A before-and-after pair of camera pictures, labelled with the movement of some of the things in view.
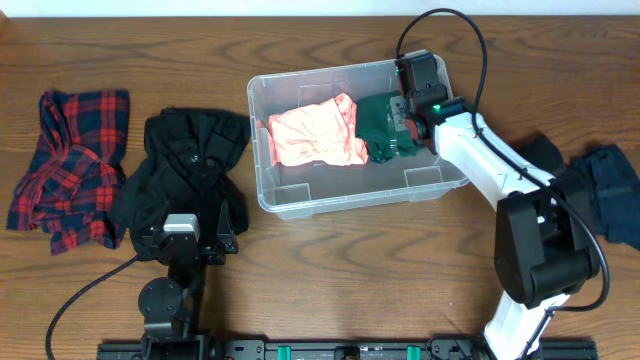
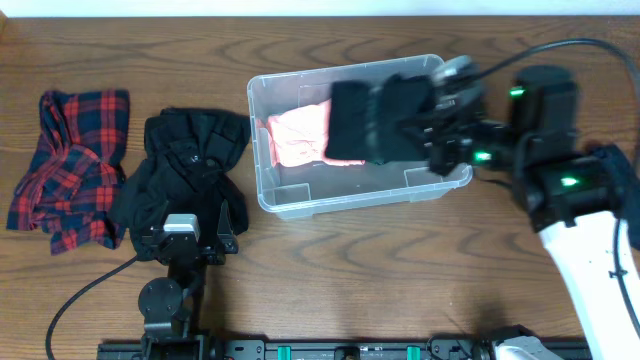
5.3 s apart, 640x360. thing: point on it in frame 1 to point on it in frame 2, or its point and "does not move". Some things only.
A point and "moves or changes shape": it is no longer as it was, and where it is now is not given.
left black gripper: (225, 242) does not move
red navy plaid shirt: (75, 171) does not move
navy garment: (609, 184) does not move
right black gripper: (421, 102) to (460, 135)
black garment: (544, 156) moves or changes shape
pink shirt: (321, 133) does not move
